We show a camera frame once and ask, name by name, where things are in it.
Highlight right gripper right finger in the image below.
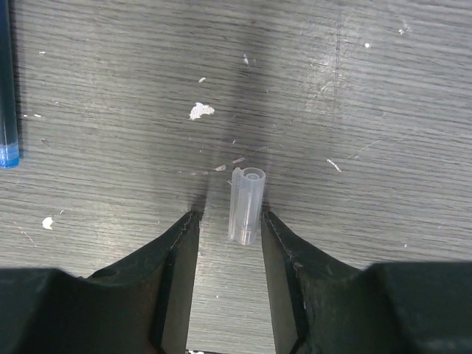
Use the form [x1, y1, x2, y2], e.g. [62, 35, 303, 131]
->
[261, 210, 471, 353]

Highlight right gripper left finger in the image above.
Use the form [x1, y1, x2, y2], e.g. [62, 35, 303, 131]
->
[1, 211, 200, 353]

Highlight blue gel pen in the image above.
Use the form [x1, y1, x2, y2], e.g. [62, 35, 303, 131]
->
[0, 0, 20, 169]

